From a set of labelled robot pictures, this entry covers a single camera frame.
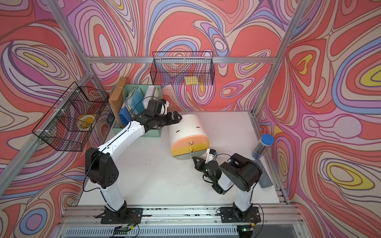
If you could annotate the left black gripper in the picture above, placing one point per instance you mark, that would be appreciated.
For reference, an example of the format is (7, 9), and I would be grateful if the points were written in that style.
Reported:
(175, 120)

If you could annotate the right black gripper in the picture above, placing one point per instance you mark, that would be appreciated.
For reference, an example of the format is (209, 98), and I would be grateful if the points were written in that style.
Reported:
(198, 165)

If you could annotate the green bottom drawer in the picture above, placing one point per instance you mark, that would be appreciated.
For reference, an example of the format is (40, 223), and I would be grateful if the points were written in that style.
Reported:
(189, 155)

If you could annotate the white three-drawer cabinet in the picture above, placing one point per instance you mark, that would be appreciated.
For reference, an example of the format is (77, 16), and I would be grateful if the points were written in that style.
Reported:
(189, 125)

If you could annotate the orange top drawer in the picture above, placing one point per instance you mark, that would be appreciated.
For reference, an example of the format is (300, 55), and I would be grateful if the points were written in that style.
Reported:
(194, 143)

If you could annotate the yellow drawer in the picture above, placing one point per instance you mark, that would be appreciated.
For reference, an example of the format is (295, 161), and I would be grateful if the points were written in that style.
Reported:
(179, 151)

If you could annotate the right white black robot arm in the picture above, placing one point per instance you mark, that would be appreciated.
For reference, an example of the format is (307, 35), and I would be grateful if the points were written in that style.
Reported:
(238, 171)

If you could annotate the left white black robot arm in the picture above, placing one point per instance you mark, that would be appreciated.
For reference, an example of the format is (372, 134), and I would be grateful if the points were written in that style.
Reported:
(100, 163)

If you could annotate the white binder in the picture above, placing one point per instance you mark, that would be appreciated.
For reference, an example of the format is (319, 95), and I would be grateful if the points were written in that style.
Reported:
(151, 93)

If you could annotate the yellow sticky note pad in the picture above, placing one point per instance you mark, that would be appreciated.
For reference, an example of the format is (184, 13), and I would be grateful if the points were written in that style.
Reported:
(191, 80)

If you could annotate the teal folder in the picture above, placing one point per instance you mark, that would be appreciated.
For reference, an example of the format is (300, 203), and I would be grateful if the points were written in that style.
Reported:
(135, 101)

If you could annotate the blue folder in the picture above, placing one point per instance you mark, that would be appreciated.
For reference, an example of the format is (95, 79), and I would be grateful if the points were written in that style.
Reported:
(125, 116)

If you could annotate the green file organizer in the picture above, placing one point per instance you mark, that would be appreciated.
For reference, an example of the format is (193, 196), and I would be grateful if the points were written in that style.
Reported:
(127, 90)

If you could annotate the brown folder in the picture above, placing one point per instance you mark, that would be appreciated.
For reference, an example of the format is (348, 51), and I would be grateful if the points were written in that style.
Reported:
(117, 98)

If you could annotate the blue-capped clear tube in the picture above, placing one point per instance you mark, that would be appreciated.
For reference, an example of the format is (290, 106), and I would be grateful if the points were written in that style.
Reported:
(264, 143)

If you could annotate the yellow tape roll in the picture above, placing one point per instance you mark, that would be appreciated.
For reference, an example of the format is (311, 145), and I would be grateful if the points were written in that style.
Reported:
(85, 122)

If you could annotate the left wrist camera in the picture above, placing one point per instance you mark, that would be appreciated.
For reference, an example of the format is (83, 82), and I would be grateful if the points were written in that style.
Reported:
(165, 105)

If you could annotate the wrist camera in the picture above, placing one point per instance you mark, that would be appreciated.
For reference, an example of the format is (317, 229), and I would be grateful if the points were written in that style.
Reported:
(210, 155)
(165, 105)

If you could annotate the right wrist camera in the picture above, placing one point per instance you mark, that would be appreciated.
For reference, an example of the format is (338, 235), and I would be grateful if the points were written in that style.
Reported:
(210, 155)

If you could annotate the rear black wire basket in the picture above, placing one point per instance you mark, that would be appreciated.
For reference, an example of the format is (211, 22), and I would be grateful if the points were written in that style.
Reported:
(170, 67)

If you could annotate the black wire basket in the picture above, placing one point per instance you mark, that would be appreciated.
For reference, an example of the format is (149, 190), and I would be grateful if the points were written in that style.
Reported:
(170, 67)
(58, 127)

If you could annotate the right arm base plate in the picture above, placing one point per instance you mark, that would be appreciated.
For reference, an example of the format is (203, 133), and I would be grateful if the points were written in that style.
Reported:
(235, 215)

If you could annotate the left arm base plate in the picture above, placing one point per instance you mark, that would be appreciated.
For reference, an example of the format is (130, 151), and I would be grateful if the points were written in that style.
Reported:
(123, 216)

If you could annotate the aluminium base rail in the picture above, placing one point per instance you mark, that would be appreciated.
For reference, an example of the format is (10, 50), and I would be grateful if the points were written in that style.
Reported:
(182, 221)

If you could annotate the left black wire basket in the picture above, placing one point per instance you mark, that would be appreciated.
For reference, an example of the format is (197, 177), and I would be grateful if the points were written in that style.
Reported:
(58, 127)

